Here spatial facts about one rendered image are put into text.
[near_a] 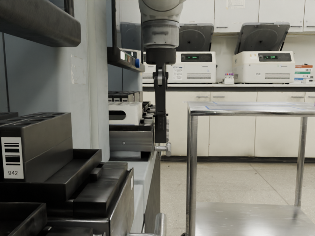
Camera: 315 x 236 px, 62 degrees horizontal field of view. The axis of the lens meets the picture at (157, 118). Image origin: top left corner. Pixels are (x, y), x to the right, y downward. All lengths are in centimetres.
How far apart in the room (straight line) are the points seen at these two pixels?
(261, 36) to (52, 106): 322
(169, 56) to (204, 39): 272
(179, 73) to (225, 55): 91
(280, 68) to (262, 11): 74
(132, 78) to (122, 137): 62
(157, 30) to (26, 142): 45
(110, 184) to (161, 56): 42
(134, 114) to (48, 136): 36
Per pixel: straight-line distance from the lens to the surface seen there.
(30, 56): 39
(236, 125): 309
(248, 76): 309
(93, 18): 52
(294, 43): 396
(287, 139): 329
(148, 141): 62
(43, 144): 28
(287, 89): 327
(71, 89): 39
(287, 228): 139
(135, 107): 63
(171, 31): 64
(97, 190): 26
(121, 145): 63
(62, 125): 32
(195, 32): 326
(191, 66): 298
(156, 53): 64
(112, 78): 123
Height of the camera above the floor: 92
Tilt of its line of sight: 8 degrees down
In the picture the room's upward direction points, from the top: straight up
